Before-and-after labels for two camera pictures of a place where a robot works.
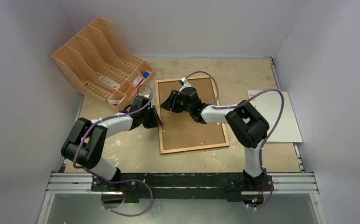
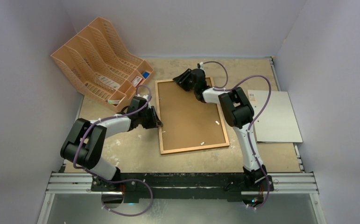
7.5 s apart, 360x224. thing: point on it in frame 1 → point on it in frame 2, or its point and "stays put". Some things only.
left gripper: x=155 y=122 stays put
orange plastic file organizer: x=98 y=64 stays put
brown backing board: x=180 y=130 stays put
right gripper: x=176 y=101 → x=185 y=80
